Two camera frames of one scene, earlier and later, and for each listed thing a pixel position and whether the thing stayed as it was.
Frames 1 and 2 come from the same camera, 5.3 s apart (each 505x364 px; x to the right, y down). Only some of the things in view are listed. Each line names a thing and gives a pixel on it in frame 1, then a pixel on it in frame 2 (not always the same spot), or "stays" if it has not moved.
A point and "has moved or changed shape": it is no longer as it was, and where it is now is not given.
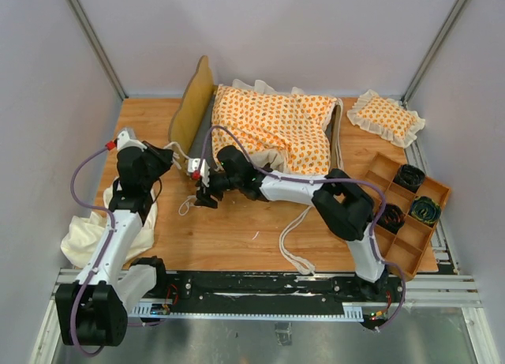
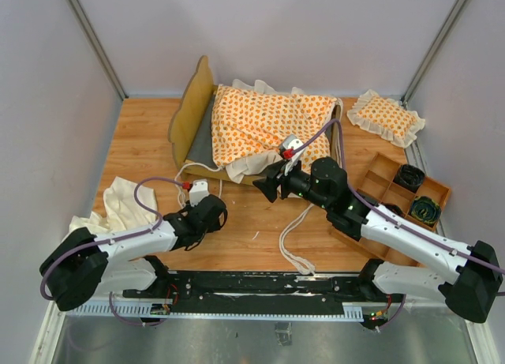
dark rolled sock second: [425, 210] stays
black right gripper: [205, 199] → [269, 185]
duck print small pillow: [386, 118] stays
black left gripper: [163, 155] → [217, 226]
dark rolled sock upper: [409, 177] stays
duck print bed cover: [282, 128] has moved or changed shape
